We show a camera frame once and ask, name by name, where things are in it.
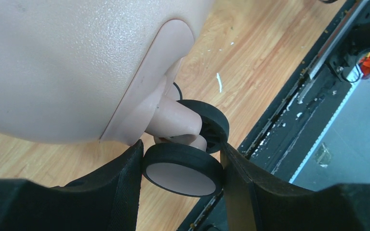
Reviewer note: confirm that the pink hard-shell suitcase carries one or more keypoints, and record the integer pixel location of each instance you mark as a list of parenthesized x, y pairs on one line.
[(103, 70)]

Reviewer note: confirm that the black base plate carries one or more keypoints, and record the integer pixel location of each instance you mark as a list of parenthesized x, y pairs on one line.
[(265, 144)]

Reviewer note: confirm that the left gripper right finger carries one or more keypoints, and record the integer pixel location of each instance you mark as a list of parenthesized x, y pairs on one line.
[(256, 200)]

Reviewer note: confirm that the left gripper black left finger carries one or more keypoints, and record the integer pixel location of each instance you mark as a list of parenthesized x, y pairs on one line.
[(106, 199)]

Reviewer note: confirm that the aluminium frame rail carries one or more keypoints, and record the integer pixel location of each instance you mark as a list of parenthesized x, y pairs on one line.
[(330, 115)]

